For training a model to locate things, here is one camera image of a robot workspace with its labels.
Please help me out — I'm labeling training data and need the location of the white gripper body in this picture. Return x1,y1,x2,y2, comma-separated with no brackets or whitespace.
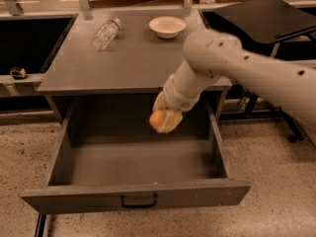
162,74,200,113

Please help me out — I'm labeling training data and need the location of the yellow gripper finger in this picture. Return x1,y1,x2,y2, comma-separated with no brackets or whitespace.
152,92,165,112
157,110,183,133

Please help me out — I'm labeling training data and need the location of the orange fruit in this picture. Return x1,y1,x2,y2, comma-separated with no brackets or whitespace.
149,110,164,128

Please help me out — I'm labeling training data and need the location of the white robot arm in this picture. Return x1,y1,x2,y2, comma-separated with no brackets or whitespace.
149,30,316,133

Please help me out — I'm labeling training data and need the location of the grey cabinet counter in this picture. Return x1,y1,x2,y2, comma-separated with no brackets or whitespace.
37,8,233,122

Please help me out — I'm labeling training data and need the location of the grey open top drawer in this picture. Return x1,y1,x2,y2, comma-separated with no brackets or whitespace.
21,98,251,214

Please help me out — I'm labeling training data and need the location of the white ceramic bowl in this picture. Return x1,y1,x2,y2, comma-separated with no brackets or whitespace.
149,16,186,40

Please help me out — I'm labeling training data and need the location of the clear plastic water bottle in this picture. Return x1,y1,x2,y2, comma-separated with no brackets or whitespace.
93,18,120,50

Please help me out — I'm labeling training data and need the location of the black drawer handle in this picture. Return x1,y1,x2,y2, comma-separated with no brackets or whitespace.
120,194,158,209

